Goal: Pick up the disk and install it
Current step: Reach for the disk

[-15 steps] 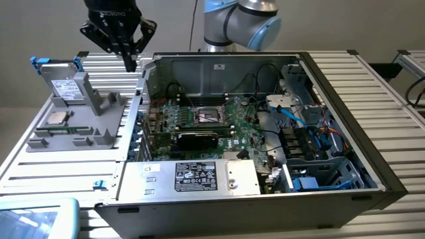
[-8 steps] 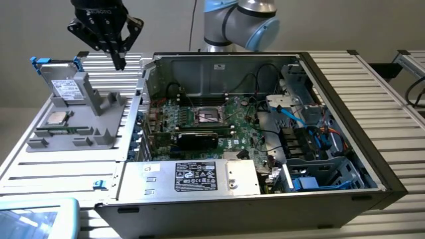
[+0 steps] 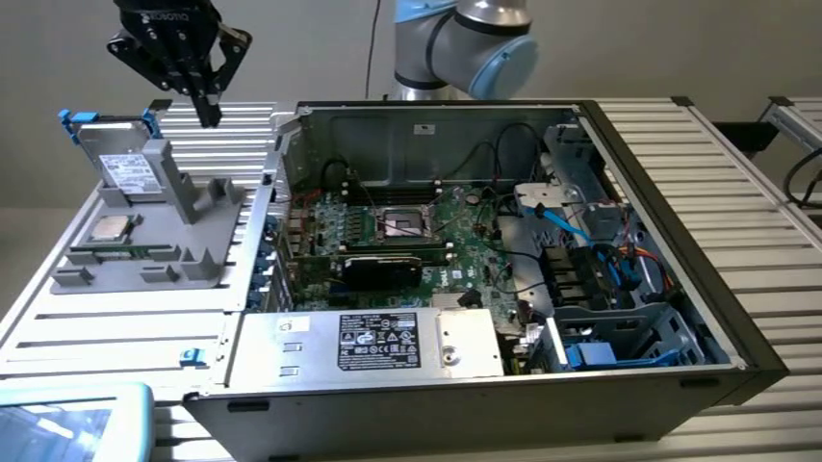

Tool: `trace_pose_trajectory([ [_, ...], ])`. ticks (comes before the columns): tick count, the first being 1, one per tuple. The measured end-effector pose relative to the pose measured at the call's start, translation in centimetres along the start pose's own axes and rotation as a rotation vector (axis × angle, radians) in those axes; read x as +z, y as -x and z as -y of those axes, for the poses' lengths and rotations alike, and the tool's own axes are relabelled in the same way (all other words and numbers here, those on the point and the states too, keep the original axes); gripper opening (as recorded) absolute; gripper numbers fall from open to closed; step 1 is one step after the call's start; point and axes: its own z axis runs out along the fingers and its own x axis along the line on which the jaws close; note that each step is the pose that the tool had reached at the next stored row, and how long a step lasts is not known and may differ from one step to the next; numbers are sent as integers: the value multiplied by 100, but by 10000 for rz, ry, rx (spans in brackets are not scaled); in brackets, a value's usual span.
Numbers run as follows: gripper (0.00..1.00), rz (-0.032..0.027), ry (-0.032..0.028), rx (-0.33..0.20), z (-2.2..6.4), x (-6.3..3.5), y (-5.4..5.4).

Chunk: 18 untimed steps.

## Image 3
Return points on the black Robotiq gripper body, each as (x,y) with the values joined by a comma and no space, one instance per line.
(168,14)

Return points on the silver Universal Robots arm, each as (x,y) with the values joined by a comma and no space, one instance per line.
(450,43)

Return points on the hard disk with blue carrier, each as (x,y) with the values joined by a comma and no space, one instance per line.
(126,166)

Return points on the metal disk bay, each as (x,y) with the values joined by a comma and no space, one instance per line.
(546,195)

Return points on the silver CPU chip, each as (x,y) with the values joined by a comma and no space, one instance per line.
(114,228)

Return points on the grey plastic parts rack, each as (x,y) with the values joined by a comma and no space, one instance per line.
(174,250)

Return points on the green RAM stick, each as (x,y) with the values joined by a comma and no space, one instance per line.
(122,251)

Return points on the CPU socket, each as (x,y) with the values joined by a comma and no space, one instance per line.
(407,223)

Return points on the black graphics card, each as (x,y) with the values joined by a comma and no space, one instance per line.
(382,273)

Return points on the green motherboard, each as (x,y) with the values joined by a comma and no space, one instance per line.
(469,250)

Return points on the silver case side panel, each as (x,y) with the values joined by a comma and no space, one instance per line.
(115,332)

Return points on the blue panel latch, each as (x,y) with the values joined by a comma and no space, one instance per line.
(191,357)

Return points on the silver chipset heat sink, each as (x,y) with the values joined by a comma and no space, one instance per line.
(449,300)

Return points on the silver power supply unit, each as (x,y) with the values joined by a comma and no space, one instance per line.
(308,351)

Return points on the teach pendant with screen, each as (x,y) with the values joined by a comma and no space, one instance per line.
(71,423)

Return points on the open black PC case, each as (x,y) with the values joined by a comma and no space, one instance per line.
(450,414)

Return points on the grey drive cage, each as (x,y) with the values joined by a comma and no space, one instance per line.
(635,327)

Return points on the aluminium side table frame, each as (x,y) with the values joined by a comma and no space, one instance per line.
(797,113)

